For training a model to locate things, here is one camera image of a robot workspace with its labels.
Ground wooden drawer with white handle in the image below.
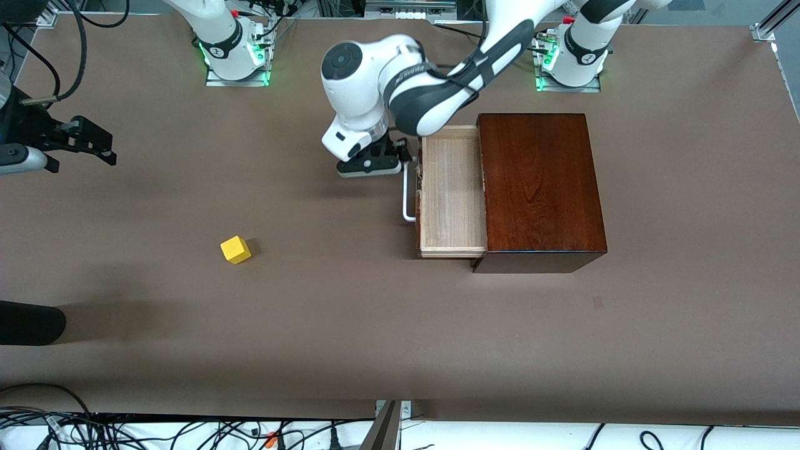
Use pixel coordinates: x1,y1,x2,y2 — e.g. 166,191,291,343
402,124,488,259

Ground yellow block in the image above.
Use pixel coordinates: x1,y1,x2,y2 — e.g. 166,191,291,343
220,236,252,265

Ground dark wooden cabinet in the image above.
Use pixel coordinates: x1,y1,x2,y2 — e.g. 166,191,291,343
470,113,608,274

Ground grey metal device box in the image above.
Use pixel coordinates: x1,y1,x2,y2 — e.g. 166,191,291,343
366,0,457,19

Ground black cylindrical object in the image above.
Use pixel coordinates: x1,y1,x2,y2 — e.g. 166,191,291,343
0,300,67,346

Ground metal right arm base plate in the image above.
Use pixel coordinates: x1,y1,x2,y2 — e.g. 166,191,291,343
205,19,271,87

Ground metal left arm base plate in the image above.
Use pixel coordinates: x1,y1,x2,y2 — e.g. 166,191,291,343
534,37,602,93

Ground aluminium frame strut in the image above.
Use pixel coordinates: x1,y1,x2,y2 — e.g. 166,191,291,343
359,400,412,450

